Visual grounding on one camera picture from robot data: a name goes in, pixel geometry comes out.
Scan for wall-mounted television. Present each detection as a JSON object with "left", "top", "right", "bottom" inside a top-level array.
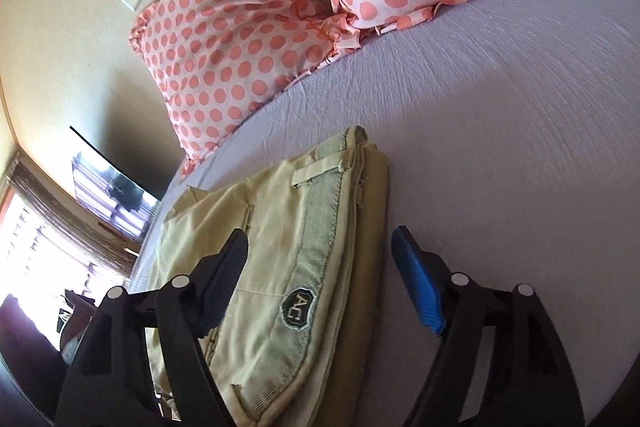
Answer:
[{"left": 69, "top": 125, "right": 162, "bottom": 243}]

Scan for lilac bed sheet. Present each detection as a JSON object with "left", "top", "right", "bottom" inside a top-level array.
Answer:
[{"left": 129, "top": 0, "right": 640, "bottom": 427}]

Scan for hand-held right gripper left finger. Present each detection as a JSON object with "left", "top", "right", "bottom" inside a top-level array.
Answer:
[{"left": 54, "top": 229, "right": 249, "bottom": 427}]

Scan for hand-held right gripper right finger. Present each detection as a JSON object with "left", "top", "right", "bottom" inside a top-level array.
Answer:
[{"left": 390, "top": 225, "right": 586, "bottom": 427}]

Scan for brown window curtain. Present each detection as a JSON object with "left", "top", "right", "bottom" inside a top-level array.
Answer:
[{"left": 4, "top": 157, "right": 143, "bottom": 280}]

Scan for beige pants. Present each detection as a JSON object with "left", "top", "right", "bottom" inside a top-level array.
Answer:
[{"left": 145, "top": 125, "right": 390, "bottom": 427}]

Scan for dark chair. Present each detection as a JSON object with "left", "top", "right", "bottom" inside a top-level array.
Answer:
[{"left": 0, "top": 288, "right": 98, "bottom": 408}]

